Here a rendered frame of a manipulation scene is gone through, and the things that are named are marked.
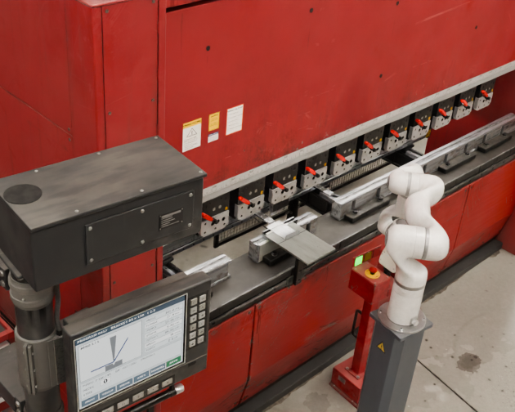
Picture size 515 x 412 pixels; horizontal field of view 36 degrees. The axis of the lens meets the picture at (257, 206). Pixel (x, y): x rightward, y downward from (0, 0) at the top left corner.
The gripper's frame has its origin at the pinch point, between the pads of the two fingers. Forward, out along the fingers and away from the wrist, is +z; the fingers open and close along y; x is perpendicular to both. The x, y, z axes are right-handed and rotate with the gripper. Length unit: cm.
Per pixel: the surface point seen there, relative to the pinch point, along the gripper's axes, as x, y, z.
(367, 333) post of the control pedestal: -7.8, 3.6, 33.3
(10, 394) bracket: -191, -3, -51
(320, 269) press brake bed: -25.6, -20.5, -0.8
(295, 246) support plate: -46, -21, -25
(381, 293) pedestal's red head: -9.8, 5.7, 3.1
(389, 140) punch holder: 29, -37, -46
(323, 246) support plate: -36.4, -13.9, -25.4
